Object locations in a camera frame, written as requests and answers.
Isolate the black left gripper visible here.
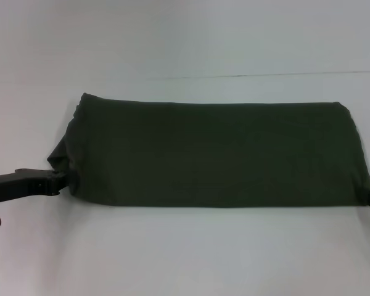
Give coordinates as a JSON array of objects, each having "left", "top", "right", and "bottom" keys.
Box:
[{"left": 0, "top": 168, "right": 72, "bottom": 206}]

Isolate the dark green printed T-shirt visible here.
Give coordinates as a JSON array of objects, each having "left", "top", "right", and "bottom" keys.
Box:
[{"left": 47, "top": 91, "right": 370, "bottom": 208}]

